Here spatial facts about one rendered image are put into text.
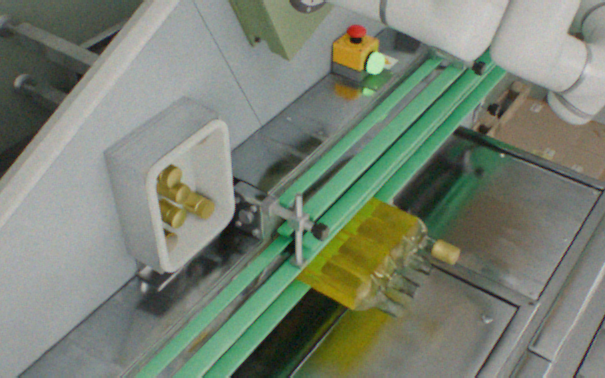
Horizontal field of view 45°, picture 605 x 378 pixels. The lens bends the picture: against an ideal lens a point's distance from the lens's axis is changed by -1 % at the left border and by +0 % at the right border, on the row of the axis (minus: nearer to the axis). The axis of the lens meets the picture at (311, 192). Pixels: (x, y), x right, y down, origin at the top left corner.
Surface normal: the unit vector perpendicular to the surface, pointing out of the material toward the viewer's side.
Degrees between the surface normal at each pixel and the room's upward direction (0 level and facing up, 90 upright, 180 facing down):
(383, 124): 90
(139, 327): 90
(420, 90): 90
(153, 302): 90
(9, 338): 0
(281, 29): 4
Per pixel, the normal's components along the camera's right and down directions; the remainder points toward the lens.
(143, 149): 0.01, -0.73
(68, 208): 0.82, 0.40
